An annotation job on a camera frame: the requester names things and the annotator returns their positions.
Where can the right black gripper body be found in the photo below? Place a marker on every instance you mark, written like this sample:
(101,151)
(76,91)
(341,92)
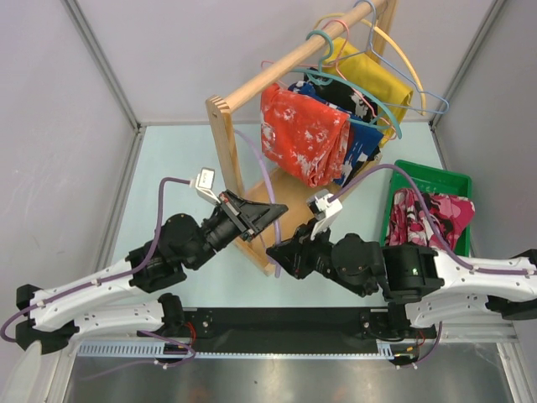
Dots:
(314,255)

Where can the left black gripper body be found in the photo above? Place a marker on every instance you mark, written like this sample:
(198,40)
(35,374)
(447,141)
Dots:
(225,227)

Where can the pink camouflage trousers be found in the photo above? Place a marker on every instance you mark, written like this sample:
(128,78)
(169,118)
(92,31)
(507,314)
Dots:
(428,219)

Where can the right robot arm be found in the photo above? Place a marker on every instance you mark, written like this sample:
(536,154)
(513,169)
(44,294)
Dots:
(422,286)

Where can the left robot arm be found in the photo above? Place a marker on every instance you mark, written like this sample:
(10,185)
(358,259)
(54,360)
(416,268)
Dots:
(131,295)

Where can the orange white trousers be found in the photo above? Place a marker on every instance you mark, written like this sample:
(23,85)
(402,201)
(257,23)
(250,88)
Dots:
(306,138)

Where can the blue patterned trousers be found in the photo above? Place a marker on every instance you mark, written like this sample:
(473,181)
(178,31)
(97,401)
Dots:
(363,141)

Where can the pink hanger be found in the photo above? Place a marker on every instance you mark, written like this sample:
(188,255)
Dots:
(378,122)

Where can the black white trousers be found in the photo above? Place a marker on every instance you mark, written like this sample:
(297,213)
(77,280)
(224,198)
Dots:
(342,95)

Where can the teal hanger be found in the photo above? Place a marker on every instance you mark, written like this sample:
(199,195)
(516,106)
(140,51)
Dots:
(382,108)

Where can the yellow trousers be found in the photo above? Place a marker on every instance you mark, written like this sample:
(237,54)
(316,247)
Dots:
(363,71)

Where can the yellow hanger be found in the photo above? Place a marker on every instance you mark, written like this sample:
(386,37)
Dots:
(415,80)

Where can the wooden clothes rack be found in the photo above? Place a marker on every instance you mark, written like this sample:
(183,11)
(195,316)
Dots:
(220,111)

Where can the green plastic tray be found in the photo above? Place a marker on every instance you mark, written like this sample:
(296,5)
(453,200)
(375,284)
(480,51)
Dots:
(428,179)

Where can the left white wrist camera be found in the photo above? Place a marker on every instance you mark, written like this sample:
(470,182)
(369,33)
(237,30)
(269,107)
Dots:
(203,184)

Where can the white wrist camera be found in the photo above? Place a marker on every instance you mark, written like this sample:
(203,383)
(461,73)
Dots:
(203,184)
(325,211)

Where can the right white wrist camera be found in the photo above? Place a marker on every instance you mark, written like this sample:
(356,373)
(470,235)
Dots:
(325,211)

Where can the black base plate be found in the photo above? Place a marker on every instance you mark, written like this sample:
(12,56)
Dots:
(293,330)

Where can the white cable duct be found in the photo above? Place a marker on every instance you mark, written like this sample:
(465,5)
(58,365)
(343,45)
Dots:
(161,351)

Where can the light blue wire hanger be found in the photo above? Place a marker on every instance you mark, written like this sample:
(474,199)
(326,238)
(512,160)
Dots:
(435,104)

